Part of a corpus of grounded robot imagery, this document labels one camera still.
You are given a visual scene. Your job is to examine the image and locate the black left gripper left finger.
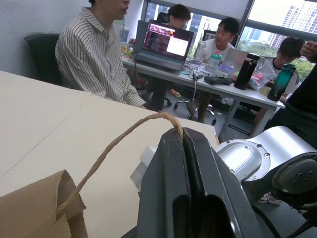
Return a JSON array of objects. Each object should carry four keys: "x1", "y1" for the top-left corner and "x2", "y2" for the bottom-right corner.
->
[{"x1": 136, "y1": 127, "x2": 193, "y2": 238}]

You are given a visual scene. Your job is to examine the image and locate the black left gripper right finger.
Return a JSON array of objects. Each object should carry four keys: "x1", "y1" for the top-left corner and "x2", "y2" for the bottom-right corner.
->
[{"x1": 182, "y1": 128, "x2": 264, "y2": 238}]

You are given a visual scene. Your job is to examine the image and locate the brown paper bag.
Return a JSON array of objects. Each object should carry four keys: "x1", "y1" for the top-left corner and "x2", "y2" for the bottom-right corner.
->
[{"x1": 0, "y1": 112, "x2": 185, "y2": 238}]

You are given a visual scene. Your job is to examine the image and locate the clear plastic bag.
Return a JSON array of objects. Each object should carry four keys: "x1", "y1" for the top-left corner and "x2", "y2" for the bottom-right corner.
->
[{"x1": 248, "y1": 57, "x2": 276, "y2": 91}]

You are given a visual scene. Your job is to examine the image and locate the white translucent box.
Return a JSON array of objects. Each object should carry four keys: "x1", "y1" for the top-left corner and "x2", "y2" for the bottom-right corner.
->
[{"x1": 130, "y1": 144, "x2": 159, "y2": 194}]

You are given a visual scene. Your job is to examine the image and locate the white crumpled cloth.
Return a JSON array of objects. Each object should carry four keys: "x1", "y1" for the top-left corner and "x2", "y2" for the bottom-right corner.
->
[{"x1": 258, "y1": 192, "x2": 283, "y2": 206}]

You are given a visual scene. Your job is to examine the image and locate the chrome office chair base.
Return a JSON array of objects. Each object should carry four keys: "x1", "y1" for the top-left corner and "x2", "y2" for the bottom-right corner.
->
[{"x1": 173, "y1": 97, "x2": 217, "y2": 125}]

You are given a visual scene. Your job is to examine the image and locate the white office desk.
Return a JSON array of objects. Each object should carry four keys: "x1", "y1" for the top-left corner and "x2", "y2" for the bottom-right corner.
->
[{"x1": 122, "y1": 57, "x2": 286, "y2": 143}]

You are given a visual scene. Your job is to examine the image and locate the black game controller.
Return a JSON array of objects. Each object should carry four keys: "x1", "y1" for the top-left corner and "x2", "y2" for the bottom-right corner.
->
[{"x1": 203, "y1": 75, "x2": 233, "y2": 86}]

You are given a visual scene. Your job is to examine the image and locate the black thermos bottle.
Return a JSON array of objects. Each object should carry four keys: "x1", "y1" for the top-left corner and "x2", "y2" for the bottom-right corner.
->
[{"x1": 233, "y1": 52, "x2": 261, "y2": 90}]

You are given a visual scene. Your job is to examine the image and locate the person in dark clothes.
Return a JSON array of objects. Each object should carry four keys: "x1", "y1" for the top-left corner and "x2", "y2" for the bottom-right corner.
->
[{"x1": 264, "y1": 40, "x2": 317, "y2": 149}]

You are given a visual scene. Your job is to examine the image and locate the green water bottle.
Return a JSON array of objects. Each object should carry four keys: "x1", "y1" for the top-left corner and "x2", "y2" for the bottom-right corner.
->
[{"x1": 267, "y1": 63, "x2": 297, "y2": 102}]

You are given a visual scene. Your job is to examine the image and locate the silver open laptop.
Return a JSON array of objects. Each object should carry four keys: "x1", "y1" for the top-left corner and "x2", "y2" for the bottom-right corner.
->
[{"x1": 218, "y1": 47, "x2": 249, "y2": 73}]

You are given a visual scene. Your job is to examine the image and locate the clear plastic bottle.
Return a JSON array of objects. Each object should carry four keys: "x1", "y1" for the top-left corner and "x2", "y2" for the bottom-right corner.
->
[{"x1": 196, "y1": 40, "x2": 207, "y2": 61}]

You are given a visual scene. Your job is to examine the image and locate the person in white t-shirt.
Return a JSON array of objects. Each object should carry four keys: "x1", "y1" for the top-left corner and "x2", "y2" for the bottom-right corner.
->
[{"x1": 197, "y1": 16, "x2": 240, "y2": 123}]

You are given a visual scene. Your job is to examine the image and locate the black open laptop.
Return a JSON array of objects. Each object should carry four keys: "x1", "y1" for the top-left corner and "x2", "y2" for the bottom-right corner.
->
[{"x1": 133, "y1": 19, "x2": 195, "y2": 72}]

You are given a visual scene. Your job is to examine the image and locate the person in white black-trimmed shirt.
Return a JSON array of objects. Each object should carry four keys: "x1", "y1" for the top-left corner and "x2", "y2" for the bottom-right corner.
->
[{"x1": 252, "y1": 36, "x2": 306, "y2": 129}]

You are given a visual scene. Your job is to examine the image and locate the person in striped shirt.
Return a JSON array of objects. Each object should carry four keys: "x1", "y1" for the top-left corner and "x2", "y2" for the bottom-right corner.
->
[{"x1": 54, "y1": 0, "x2": 147, "y2": 109}]

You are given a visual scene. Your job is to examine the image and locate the person with black tousled hair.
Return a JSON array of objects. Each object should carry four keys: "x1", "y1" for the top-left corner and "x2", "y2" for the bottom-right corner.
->
[{"x1": 128, "y1": 3, "x2": 192, "y2": 45}]

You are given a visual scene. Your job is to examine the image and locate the black high-back chair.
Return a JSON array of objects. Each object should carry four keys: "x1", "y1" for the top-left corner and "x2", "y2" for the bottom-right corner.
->
[{"x1": 156, "y1": 11, "x2": 172, "y2": 26}]

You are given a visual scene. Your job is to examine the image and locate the black office chair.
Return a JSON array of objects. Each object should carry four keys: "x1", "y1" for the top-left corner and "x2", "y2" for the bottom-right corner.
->
[{"x1": 24, "y1": 33, "x2": 64, "y2": 87}]

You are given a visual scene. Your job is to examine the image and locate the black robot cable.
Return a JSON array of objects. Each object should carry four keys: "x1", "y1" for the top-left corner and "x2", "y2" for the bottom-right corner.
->
[{"x1": 252, "y1": 205, "x2": 317, "y2": 238}]

